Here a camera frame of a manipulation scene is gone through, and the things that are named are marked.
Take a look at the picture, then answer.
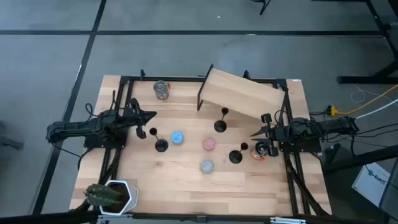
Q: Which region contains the black chair leg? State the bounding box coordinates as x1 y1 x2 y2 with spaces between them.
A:
251 0 272 16

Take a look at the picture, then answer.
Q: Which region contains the pink patterned round tin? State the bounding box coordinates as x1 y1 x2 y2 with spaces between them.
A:
202 137 216 151

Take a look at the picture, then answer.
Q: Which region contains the tilted wooden shelf board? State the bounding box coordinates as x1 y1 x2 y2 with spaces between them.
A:
197 63 287 121

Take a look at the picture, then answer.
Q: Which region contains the grey patterned round tin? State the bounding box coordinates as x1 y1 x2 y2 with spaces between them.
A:
200 159 215 174

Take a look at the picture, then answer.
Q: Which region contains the black diagonal strut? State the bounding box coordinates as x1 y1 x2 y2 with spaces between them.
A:
323 144 398 175

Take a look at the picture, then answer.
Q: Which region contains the tin can orange label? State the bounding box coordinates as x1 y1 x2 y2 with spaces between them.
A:
250 140 271 162

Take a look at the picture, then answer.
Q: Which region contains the blue patterned round tin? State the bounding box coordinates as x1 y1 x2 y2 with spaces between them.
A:
170 131 185 146

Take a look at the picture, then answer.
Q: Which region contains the silver tin can twine tag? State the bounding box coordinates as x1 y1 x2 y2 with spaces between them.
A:
152 80 171 101

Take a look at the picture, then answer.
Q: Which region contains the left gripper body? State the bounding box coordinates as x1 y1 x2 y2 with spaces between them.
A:
123 98 147 140

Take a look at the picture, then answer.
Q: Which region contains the yellow power cable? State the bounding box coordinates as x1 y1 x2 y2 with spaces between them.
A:
337 83 398 116

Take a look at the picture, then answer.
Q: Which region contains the silver metal bracket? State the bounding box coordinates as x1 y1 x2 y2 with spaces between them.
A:
269 217 307 224

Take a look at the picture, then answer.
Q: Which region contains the black aluminium table frame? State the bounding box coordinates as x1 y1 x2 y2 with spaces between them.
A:
71 68 332 224

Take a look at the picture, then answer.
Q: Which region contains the thin white wire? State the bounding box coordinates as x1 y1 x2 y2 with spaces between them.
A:
350 83 398 105

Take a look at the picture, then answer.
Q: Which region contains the green cactus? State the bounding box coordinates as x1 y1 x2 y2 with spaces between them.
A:
83 183 124 207

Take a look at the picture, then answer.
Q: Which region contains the white hexagonal plant pot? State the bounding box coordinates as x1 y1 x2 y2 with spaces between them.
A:
98 179 139 216

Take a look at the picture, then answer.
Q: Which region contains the white cable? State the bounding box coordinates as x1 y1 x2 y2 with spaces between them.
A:
355 98 398 121

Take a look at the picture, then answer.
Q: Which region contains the white cardboard box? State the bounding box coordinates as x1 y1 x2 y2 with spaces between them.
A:
351 161 391 208

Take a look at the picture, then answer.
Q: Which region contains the black candle stick holder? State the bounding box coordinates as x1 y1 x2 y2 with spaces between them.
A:
213 107 230 134
228 142 249 165
149 127 169 153

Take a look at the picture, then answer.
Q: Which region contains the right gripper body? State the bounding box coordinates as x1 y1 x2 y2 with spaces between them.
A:
261 113 287 157

